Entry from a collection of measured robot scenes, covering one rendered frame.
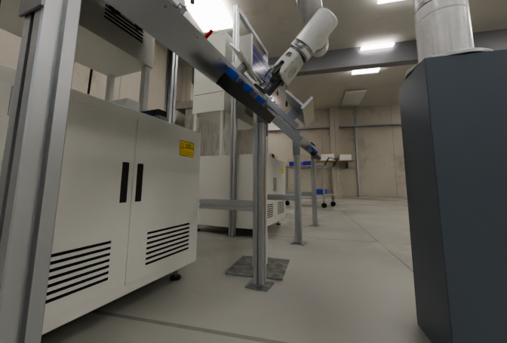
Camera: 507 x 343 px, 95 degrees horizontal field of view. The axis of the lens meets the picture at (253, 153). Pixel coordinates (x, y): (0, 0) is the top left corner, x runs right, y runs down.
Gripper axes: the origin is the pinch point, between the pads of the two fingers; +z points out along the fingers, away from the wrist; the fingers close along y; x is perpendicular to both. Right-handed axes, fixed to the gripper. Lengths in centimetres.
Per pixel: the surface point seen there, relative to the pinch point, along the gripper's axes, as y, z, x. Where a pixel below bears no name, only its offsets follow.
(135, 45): -2, 24, 73
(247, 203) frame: 10.1, 39.9, -19.6
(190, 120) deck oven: 304, 121, 267
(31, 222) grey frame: -62, 33, -22
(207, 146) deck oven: 310, 134, 201
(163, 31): -44.5, 8.2, 2.4
